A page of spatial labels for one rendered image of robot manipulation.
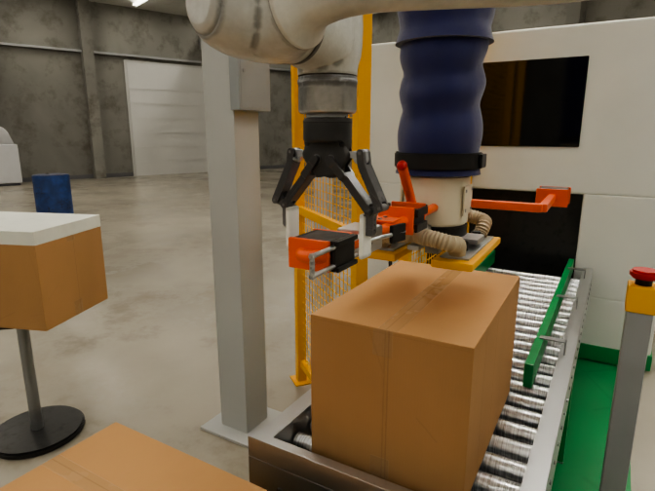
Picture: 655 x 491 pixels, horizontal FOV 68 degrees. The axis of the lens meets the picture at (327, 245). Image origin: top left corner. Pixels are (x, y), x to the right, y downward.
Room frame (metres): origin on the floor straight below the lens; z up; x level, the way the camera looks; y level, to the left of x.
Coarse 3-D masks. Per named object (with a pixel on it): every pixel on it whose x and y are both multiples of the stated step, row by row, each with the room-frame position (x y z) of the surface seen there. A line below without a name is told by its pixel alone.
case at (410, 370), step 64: (320, 320) 1.12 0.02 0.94; (384, 320) 1.10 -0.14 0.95; (448, 320) 1.10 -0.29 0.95; (512, 320) 1.38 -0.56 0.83; (320, 384) 1.12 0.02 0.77; (384, 384) 1.04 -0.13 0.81; (448, 384) 0.96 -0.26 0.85; (320, 448) 1.12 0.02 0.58; (384, 448) 1.03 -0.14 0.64; (448, 448) 0.96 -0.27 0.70
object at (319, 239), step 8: (312, 232) 0.80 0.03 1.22; (320, 232) 0.80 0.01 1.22; (328, 232) 0.80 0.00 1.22; (336, 232) 0.80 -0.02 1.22; (344, 232) 0.80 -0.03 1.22; (296, 240) 0.76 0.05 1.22; (304, 240) 0.75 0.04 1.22; (312, 240) 0.74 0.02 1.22; (320, 240) 0.74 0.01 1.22; (328, 240) 0.74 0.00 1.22; (296, 248) 0.76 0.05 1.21; (312, 248) 0.74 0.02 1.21; (320, 248) 0.73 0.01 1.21; (328, 256) 0.73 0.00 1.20; (296, 264) 0.76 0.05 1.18; (304, 264) 0.75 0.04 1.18; (320, 264) 0.73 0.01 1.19; (328, 264) 0.73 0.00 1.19; (328, 272) 0.73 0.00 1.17
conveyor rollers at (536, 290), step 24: (528, 288) 2.59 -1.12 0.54; (552, 288) 2.55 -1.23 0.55; (576, 288) 2.56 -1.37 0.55; (528, 312) 2.25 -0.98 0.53; (528, 336) 1.92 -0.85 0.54; (552, 336) 1.95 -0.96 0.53; (552, 360) 1.71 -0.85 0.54; (504, 408) 1.37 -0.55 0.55; (528, 408) 1.41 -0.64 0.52; (504, 432) 1.27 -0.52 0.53; (528, 432) 1.25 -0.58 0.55; (504, 456) 1.19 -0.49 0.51; (528, 456) 1.16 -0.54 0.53; (480, 480) 1.05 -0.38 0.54; (504, 480) 1.04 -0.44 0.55
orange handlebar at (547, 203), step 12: (432, 204) 1.21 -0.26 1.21; (480, 204) 1.28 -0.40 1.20; (492, 204) 1.26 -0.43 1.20; (504, 204) 1.24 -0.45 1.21; (516, 204) 1.23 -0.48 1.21; (528, 204) 1.22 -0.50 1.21; (540, 204) 1.21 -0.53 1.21; (552, 204) 1.30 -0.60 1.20; (384, 216) 1.00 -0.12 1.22; (384, 228) 0.92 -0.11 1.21; (300, 252) 0.73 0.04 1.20; (312, 252) 0.73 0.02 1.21
